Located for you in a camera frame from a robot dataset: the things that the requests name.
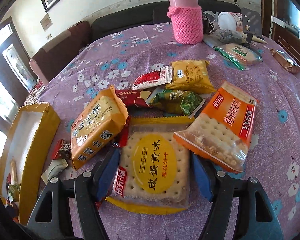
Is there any orange chicken cracker pack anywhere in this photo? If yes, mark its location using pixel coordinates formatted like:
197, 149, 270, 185
173, 81, 257, 173

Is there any beige small snack pack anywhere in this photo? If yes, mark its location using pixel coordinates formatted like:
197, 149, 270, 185
41, 159, 68, 185

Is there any small wall plaque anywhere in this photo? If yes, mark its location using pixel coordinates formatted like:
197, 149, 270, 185
40, 14, 53, 31

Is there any maroon armchair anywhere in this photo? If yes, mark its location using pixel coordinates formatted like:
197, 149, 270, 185
30, 21, 91, 86

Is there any small red dark candy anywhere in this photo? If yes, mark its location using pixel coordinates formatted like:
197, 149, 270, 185
51, 139, 71, 160

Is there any green yellow pea pack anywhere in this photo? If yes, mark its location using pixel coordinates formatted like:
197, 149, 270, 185
7, 184, 21, 203

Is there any black sofa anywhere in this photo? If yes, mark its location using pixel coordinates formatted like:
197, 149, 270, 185
91, 0, 241, 41

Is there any red white sachet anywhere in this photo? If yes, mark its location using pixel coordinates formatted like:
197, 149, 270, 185
131, 66, 173, 90

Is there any salted egg yolk cracker pack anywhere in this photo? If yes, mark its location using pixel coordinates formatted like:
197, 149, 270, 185
106, 116, 194, 215

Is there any yellow cardboard box tray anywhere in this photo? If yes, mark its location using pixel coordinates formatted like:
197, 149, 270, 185
0, 102, 61, 225

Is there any bag of dark seeds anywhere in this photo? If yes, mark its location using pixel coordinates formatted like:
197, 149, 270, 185
214, 29, 246, 44

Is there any yellow cheese sandwich cracker pack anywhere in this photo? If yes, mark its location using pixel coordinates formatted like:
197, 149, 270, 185
165, 60, 216, 94

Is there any green pea snack pack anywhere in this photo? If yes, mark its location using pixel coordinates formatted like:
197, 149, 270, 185
147, 89, 205, 116

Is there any red golden crown snack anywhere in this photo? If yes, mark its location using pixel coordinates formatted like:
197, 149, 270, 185
115, 89, 151, 108

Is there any round biscuit green pack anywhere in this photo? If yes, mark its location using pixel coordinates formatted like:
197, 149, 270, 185
213, 43, 263, 70

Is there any brown wrapped snack bar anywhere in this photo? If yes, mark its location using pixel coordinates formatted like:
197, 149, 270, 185
270, 48, 300, 74

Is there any pink thermos with knit sleeve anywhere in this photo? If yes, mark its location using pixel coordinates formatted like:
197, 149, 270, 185
167, 0, 203, 44

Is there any white lidded cup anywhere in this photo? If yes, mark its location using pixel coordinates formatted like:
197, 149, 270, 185
217, 12, 243, 32

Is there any orange cheese biscuit pack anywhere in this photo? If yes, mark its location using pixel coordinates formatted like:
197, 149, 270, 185
70, 85, 129, 170

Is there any purple floral tablecloth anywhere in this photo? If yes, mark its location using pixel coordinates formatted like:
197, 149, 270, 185
38, 23, 300, 239

